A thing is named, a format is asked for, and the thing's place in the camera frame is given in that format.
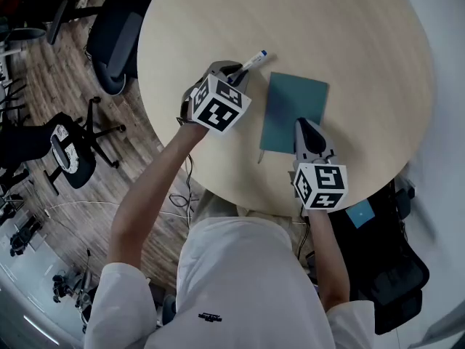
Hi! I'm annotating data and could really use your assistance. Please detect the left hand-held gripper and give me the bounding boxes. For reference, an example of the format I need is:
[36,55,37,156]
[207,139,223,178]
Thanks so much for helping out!
[177,60,252,135]

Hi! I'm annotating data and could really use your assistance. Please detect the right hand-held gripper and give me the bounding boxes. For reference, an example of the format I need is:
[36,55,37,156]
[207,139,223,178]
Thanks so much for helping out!
[292,117,349,211]

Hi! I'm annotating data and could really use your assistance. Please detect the white pen with blue cap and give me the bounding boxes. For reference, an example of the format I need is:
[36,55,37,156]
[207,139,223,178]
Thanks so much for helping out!
[227,49,269,84]

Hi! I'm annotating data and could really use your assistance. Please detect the teal notebook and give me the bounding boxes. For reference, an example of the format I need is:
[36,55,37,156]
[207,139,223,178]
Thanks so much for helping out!
[257,71,330,164]

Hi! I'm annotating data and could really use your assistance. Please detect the person's right forearm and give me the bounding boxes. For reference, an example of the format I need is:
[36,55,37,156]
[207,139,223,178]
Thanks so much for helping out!
[307,208,352,313]

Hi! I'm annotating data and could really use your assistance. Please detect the person's left forearm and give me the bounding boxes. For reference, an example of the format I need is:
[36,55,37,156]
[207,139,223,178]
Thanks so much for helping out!
[108,123,210,268]

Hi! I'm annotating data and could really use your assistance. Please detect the round light wooden desk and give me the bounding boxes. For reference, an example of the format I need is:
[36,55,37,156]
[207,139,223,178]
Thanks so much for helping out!
[137,0,435,218]

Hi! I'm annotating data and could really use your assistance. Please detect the blue square card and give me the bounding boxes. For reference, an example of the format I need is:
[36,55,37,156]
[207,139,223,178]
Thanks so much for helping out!
[345,198,376,230]

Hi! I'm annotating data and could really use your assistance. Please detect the black office chair with grey backrest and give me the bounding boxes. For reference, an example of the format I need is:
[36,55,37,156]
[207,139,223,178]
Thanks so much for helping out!
[86,0,147,97]

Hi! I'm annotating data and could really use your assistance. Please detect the black mesh office chair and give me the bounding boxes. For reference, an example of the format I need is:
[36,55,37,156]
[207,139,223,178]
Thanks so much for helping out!
[326,178,431,336]

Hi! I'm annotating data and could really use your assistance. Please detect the person's white shirt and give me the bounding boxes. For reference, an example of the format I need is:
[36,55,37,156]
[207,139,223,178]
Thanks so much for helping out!
[84,216,376,349]

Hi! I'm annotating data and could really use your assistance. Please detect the black office chair with worn armrests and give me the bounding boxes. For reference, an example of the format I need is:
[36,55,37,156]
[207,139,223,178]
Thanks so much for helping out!
[43,96,127,190]

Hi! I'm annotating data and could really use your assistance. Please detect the black wheeled equipment stand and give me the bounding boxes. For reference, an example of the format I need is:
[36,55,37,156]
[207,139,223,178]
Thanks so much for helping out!
[52,248,96,334]

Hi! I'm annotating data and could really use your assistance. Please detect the black floor cables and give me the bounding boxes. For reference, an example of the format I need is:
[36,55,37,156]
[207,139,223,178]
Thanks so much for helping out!
[168,153,201,226]

